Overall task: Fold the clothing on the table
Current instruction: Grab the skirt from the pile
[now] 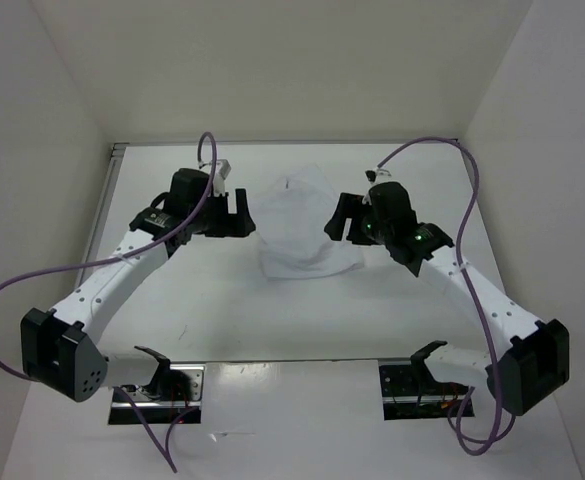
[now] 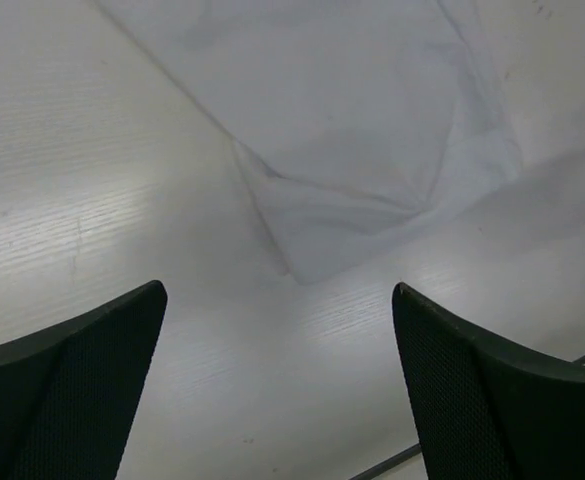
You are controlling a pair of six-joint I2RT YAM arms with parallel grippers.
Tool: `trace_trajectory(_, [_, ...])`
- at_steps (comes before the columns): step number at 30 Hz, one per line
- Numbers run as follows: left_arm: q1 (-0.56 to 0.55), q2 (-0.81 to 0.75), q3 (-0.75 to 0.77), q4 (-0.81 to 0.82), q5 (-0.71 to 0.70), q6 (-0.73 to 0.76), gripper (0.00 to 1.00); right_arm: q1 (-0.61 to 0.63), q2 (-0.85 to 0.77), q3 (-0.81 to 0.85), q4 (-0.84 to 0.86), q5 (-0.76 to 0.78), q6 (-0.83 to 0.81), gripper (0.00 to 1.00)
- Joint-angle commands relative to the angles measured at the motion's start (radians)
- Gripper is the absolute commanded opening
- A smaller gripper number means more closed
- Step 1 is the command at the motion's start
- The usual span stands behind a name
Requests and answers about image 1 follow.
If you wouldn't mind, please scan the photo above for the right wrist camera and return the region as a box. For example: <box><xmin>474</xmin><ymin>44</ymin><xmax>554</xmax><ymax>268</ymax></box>
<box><xmin>365</xmin><ymin>168</ymin><xmax>391</xmax><ymax>185</ymax></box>

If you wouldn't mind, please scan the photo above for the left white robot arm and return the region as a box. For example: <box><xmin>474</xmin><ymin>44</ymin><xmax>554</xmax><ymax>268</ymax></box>
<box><xmin>20</xmin><ymin>160</ymin><xmax>256</xmax><ymax>402</ymax></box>

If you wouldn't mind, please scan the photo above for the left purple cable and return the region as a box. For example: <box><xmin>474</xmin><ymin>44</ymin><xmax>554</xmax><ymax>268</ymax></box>
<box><xmin>0</xmin><ymin>131</ymin><xmax>222</xmax><ymax>474</ymax></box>

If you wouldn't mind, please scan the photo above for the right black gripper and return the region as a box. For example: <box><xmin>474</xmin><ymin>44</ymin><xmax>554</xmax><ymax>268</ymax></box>
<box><xmin>323</xmin><ymin>192</ymin><xmax>392</xmax><ymax>245</ymax></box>

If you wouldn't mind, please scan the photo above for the white skirt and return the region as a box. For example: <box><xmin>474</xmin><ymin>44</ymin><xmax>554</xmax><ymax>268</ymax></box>
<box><xmin>250</xmin><ymin>164</ymin><xmax>364</xmax><ymax>280</ymax></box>

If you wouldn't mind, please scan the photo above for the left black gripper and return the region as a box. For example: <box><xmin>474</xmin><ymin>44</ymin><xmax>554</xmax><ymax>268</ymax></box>
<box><xmin>189</xmin><ymin>188</ymin><xmax>255</xmax><ymax>238</ymax></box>

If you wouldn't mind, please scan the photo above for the metal base plate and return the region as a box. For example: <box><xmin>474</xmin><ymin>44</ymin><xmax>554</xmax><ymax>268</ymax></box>
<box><xmin>108</xmin><ymin>365</ymin><xmax>205</xmax><ymax>426</ymax></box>
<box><xmin>378</xmin><ymin>360</ymin><xmax>468</xmax><ymax>421</ymax></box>

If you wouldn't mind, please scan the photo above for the purple cable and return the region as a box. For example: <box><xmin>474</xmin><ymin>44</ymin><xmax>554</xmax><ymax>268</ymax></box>
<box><xmin>0</xmin><ymin>131</ymin><xmax>222</xmax><ymax>474</ymax></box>
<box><xmin>371</xmin><ymin>137</ymin><xmax>517</xmax><ymax>456</ymax></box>

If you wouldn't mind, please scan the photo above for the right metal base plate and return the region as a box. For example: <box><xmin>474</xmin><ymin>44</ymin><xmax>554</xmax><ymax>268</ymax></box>
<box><xmin>378</xmin><ymin>360</ymin><xmax>468</xmax><ymax>421</ymax></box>

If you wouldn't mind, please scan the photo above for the aluminium table frame rail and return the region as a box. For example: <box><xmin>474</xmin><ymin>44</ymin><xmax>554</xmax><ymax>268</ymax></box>
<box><xmin>90</xmin><ymin>142</ymin><xmax>472</xmax><ymax>280</ymax></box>

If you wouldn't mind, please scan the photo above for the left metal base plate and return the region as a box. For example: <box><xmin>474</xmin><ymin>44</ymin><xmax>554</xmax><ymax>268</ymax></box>
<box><xmin>108</xmin><ymin>365</ymin><xmax>205</xmax><ymax>426</ymax></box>

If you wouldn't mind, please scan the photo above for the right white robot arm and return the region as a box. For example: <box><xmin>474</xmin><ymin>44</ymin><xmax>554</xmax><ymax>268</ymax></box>
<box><xmin>324</xmin><ymin>182</ymin><xmax>570</xmax><ymax>416</ymax></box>

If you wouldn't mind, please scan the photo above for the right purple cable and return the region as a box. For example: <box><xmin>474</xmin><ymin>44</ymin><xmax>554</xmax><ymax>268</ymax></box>
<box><xmin>371</xmin><ymin>137</ymin><xmax>517</xmax><ymax>456</ymax></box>

